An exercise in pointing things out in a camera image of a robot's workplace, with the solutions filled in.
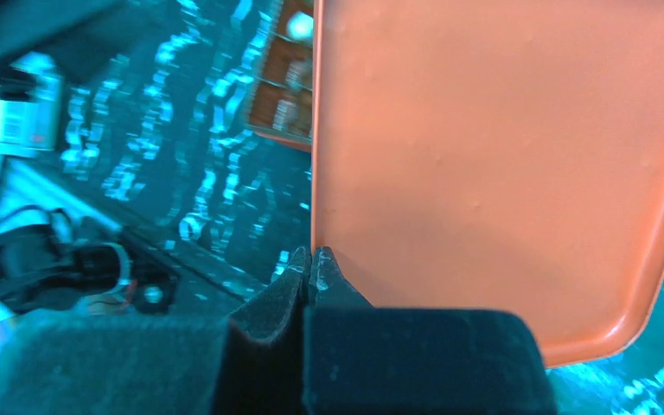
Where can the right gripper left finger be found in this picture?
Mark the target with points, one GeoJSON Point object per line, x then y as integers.
{"type": "Point", "coordinates": [246, 363]}

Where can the orange chocolate box with tray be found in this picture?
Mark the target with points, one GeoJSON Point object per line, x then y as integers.
{"type": "Point", "coordinates": [279, 105]}

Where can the orange box lid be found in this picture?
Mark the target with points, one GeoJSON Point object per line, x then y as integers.
{"type": "Point", "coordinates": [496, 154]}

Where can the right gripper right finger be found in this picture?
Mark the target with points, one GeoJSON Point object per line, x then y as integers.
{"type": "Point", "coordinates": [358, 359]}

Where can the small white red box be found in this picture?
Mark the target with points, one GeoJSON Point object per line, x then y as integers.
{"type": "Point", "coordinates": [27, 127]}

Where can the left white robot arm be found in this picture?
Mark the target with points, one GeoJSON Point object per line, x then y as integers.
{"type": "Point", "coordinates": [77, 253]}

